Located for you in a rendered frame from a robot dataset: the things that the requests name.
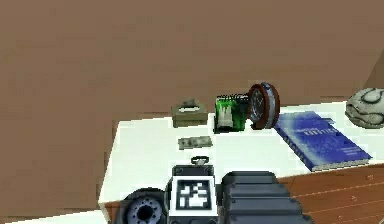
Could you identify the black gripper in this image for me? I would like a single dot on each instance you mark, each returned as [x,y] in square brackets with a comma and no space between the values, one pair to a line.
[144,209]

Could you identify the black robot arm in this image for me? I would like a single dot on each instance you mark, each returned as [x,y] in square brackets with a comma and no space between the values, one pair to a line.
[253,200]

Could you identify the grey-green banknote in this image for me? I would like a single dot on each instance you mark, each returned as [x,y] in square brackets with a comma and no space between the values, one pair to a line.
[195,142]

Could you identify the olive tissue box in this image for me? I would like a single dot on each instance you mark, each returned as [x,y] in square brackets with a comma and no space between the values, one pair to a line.
[188,115]

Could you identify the white top wooden dresser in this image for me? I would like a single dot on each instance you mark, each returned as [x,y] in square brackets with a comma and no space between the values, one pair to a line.
[253,150]

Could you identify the green black box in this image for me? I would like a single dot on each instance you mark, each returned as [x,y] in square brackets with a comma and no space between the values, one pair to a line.
[230,113]

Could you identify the blue book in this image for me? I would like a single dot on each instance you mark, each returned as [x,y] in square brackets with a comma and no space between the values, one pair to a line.
[320,140]

